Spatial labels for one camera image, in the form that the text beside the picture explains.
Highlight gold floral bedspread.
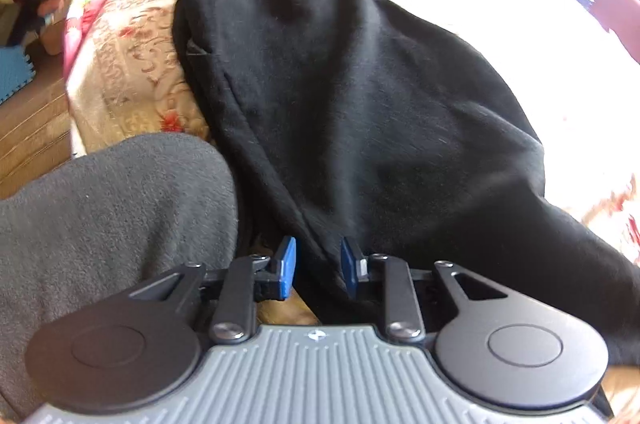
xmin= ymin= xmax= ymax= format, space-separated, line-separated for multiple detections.
xmin=65 ymin=0 xmax=640 ymax=424

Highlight blue foam floor mat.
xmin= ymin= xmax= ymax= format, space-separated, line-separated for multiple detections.
xmin=0 ymin=46 xmax=37 ymax=106

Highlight person's grey trouser leg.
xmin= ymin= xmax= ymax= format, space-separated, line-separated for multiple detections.
xmin=0 ymin=133 xmax=239 ymax=424

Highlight pink printed quilt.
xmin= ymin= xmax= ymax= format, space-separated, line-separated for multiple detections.
xmin=62 ymin=0 xmax=117 ymax=61

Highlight black pants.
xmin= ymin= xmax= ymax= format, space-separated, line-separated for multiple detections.
xmin=171 ymin=0 xmax=640 ymax=367

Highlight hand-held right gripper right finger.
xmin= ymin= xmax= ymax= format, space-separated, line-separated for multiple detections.
xmin=339 ymin=237 xmax=507 ymax=344

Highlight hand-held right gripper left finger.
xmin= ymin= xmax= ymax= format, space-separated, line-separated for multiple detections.
xmin=129 ymin=236 xmax=297 ymax=345

